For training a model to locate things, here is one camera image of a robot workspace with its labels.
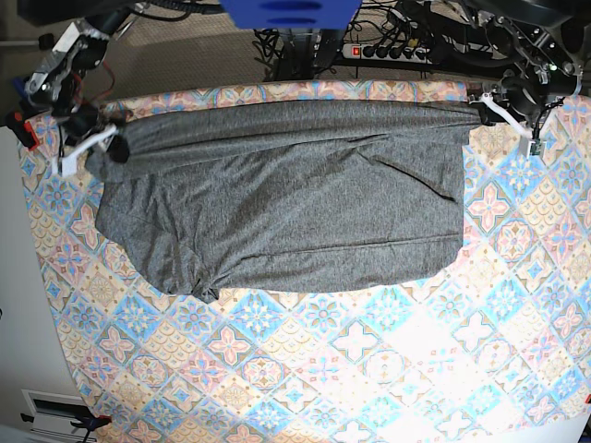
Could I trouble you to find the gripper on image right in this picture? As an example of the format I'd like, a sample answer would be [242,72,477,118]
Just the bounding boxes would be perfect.
[467,76,577,157]

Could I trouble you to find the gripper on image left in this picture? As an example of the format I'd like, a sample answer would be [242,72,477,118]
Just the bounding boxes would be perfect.
[54,103,130,176]

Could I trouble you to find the grey t-shirt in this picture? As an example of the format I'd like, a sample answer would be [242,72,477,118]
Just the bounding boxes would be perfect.
[86,101,480,302]

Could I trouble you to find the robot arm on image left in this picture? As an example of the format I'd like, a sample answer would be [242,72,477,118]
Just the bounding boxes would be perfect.
[24,5,135,177]

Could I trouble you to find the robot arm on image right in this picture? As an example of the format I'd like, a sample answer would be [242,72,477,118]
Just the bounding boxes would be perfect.
[402,1,590,157]

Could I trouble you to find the red black clamp left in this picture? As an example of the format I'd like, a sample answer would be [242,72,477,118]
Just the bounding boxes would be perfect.
[5,111,39,150]

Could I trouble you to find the white power strip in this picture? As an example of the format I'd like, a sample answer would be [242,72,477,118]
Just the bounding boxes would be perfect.
[341,43,431,65]

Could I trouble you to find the patterned tablecloth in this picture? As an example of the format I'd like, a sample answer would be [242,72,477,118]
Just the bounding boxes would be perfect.
[19,97,590,442]

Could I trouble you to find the white vent panel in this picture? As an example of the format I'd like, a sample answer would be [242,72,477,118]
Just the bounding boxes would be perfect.
[20,389,91,442]

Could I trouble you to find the black orange clamp bottom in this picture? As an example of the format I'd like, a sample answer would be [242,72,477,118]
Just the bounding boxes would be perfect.
[70,415,112,433]

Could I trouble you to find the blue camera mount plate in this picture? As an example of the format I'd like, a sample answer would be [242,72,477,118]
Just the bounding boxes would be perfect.
[220,0,361,30]

